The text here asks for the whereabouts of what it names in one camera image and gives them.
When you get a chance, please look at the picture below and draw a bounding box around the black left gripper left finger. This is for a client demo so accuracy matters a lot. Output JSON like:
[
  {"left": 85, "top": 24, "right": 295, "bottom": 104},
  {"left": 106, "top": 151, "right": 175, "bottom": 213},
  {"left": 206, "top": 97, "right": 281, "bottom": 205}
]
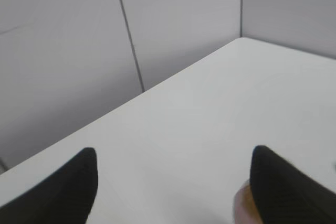
[{"left": 1, "top": 147, "right": 99, "bottom": 224}]

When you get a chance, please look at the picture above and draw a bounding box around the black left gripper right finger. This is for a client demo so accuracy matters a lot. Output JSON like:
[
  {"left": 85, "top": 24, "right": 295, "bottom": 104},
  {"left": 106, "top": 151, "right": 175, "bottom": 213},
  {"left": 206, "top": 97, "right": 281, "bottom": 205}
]
[{"left": 249, "top": 145, "right": 335, "bottom": 223}]

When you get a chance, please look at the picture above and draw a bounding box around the tea bottle with pink label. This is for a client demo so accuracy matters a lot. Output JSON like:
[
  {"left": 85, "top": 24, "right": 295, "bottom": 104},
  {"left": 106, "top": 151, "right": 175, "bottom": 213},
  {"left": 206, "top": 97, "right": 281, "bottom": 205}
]
[{"left": 233, "top": 179, "right": 263, "bottom": 224}]

